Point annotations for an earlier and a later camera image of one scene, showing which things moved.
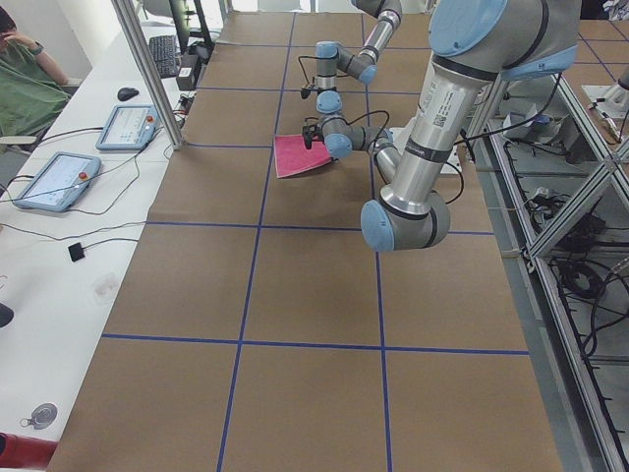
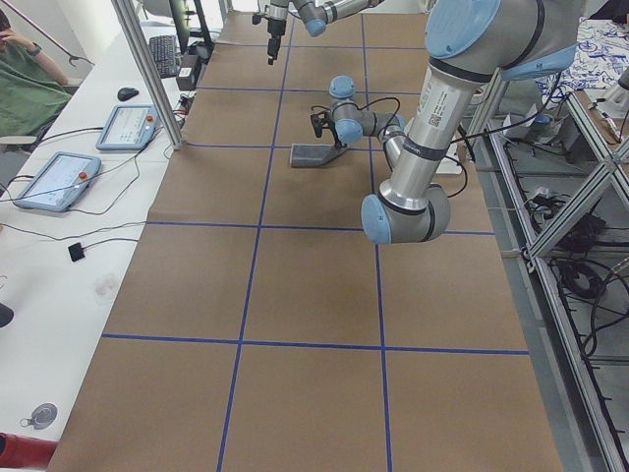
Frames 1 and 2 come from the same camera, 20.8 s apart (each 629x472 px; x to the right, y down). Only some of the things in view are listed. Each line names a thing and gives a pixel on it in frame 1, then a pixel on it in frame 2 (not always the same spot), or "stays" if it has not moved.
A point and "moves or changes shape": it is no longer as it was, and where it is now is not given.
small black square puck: x=76 y=252 stays
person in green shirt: x=30 y=85 stays
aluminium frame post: x=128 y=13 stays
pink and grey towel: x=292 y=155 moves or changes shape
